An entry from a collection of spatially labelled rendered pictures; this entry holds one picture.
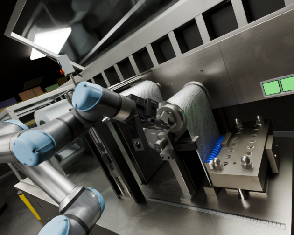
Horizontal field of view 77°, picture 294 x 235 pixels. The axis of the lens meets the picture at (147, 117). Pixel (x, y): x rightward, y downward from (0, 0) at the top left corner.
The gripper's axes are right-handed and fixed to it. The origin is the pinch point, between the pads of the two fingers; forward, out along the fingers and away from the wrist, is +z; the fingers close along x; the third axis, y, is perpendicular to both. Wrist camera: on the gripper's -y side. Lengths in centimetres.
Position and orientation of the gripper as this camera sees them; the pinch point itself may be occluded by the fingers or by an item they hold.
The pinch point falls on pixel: (165, 128)
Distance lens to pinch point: 69.9
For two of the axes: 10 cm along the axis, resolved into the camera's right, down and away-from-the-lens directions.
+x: -7.2, 1.5, 6.8
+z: 6.9, 2.3, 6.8
